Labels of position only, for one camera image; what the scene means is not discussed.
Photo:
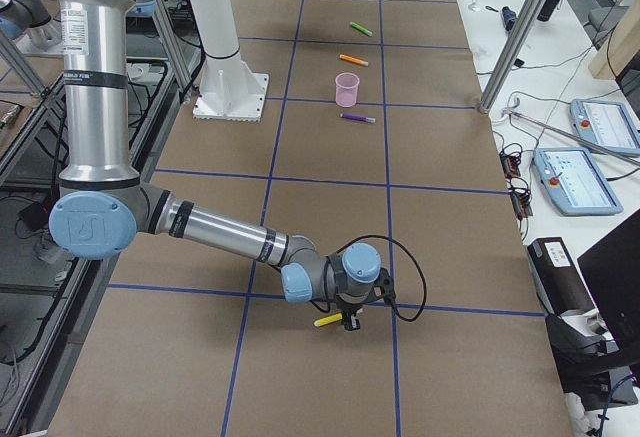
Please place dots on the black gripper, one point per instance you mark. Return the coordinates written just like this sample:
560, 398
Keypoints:
348, 307

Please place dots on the yellow highlighter pen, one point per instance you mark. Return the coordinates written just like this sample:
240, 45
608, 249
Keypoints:
328, 320

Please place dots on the purple highlighter pen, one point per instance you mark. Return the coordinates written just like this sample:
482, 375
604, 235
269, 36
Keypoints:
357, 117

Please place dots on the orange highlighter pen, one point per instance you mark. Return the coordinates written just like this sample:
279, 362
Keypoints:
353, 60

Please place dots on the green highlighter pen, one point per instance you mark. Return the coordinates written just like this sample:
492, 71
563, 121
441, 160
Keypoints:
363, 30

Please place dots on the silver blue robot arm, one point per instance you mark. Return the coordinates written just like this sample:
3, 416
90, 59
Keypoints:
104, 204

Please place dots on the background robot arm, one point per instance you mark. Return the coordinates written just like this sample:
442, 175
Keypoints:
30, 17

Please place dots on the pink mesh pen holder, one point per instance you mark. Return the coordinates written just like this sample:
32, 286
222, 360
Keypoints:
346, 93

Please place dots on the black brown box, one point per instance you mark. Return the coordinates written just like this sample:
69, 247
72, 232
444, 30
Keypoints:
557, 280

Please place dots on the small circuit board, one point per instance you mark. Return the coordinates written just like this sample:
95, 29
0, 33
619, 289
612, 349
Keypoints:
510, 165

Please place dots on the near teach pendant tablet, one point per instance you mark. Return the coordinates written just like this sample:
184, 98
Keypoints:
574, 183

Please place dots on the teach pendant tablet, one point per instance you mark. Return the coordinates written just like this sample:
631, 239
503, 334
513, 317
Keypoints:
605, 123
574, 183

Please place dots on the black monitor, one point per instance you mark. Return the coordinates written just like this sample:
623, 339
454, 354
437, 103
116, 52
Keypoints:
610, 269

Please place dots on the far teach pendant tablet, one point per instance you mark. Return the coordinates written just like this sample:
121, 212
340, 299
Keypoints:
605, 123

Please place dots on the dark blue small object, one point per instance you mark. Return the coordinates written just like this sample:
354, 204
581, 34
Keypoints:
509, 18

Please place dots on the white pedestal column base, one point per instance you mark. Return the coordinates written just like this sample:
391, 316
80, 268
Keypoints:
228, 89

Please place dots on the aluminium frame post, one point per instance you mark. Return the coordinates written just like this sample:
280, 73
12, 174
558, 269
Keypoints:
528, 14

